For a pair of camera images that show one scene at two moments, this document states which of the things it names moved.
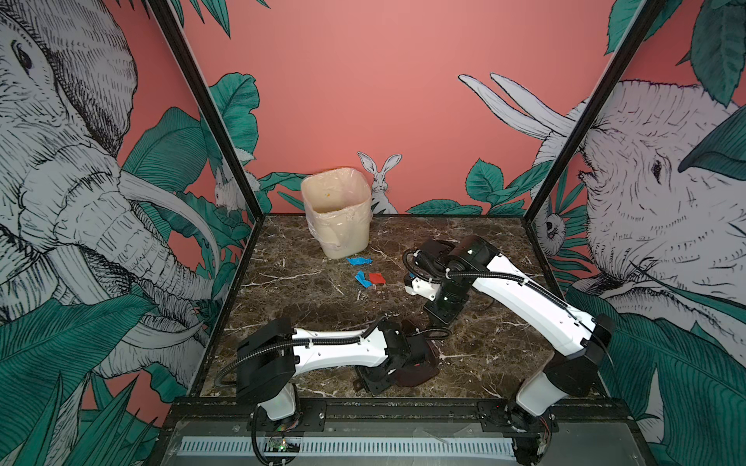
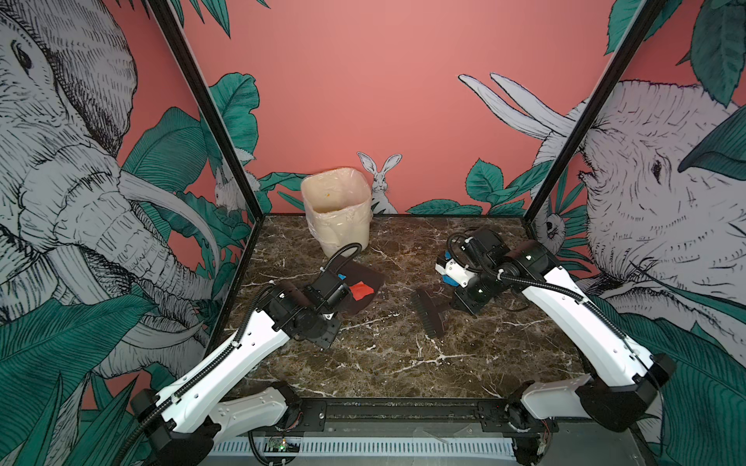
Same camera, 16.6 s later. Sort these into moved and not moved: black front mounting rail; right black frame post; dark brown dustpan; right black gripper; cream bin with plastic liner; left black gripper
Moved: left black gripper; right black gripper; dark brown dustpan
Not moved: cream bin with plastic liner; right black frame post; black front mounting rail
